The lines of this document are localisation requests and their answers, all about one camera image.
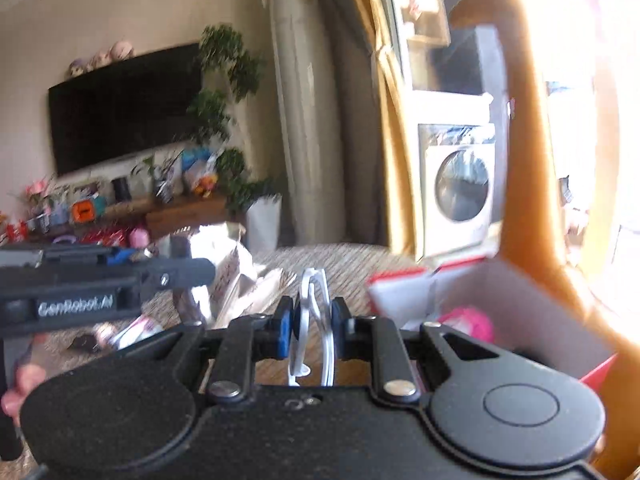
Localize silver foil bag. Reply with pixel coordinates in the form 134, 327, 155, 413
154, 220, 298, 328

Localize pink white panda tissue pack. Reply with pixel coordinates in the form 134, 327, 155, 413
68, 315, 164, 354

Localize white cable bundle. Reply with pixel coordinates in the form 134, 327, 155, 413
286, 266, 335, 388

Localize person's left hand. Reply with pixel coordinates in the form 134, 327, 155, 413
1, 333, 48, 427

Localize red snack package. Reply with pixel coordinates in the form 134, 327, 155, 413
79, 226, 128, 247

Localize pink small case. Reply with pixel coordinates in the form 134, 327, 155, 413
128, 226, 150, 249

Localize wooden sideboard cabinet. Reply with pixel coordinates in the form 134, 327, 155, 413
27, 194, 233, 243

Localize black cylindrical speaker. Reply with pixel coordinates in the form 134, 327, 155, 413
111, 177, 132, 204

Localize small plant dark pot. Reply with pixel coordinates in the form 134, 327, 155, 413
130, 151, 182, 205

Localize pink flowers in vase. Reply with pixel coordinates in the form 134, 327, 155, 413
11, 178, 53, 230

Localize red cardboard box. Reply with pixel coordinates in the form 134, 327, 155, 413
367, 257, 615, 392

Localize bag of fruit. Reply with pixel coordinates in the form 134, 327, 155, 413
180, 146, 218, 198

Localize white washing machine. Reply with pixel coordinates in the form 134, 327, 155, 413
418, 122, 496, 257

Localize green plant white pot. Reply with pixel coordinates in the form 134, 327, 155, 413
186, 23, 282, 254

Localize white floor air conditioner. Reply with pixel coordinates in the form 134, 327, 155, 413
262, 0, 346, 245

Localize yellow curtain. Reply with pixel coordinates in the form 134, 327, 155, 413
352, 0, 422, 260

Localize black wall television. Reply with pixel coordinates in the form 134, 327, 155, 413
48, 44, 202, 176

